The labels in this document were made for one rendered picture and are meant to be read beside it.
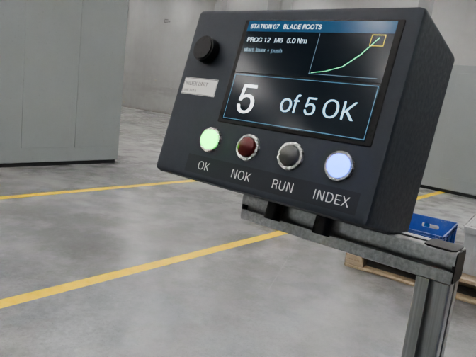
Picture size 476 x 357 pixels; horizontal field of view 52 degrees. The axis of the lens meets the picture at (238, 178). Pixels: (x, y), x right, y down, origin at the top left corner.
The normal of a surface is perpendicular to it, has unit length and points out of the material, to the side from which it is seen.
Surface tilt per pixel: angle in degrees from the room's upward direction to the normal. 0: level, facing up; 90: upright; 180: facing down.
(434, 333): 90
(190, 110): 75
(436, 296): 90
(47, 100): 90
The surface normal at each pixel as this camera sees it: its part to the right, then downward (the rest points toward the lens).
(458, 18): -0.65, 0.06
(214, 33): -0.58, -0.19
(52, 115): 0.76, 0.20
